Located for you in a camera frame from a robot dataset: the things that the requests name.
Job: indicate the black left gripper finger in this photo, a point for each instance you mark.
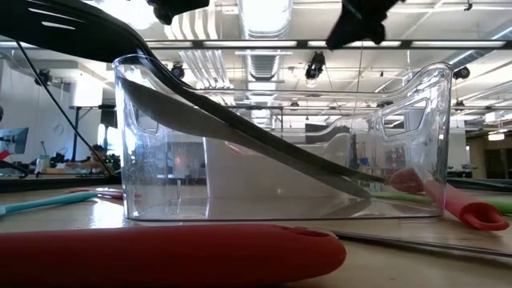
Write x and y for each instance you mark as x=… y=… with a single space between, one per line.
x=172 y=10

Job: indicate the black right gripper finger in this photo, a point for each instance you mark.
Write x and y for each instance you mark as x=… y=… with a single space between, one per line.
x=354 y=20
x=382 y=24

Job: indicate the black slotted spoon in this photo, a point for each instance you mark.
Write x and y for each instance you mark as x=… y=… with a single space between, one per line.
x=80 y=32

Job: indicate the grey silicone spoon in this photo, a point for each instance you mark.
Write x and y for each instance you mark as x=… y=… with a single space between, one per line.
x=180 y=116

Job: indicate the small red spatula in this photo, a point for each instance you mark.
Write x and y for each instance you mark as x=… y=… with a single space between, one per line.
x=108 y=194

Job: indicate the green silicone spatula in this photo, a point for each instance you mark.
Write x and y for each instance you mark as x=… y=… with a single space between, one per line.
x=500 y=206

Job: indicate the clear plastic bin with sticker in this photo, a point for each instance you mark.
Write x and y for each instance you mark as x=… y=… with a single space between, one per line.
x=438 y=100

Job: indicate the person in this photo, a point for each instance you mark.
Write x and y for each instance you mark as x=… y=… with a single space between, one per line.
x=98 y=153

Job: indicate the small monitor screen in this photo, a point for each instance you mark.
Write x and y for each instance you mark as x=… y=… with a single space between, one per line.
x=14 y=140

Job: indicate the teal silicone spatula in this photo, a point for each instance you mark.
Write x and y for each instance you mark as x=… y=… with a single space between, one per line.
x=48 y=201

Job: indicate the red slotted spoon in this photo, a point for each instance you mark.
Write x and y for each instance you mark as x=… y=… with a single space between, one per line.
x=160 y=252

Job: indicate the black overhead camera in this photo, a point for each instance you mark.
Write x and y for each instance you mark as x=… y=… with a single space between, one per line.
x=316 y=66

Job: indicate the silver ventilation duct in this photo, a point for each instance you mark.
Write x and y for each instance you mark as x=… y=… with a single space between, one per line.
x=264 y=64

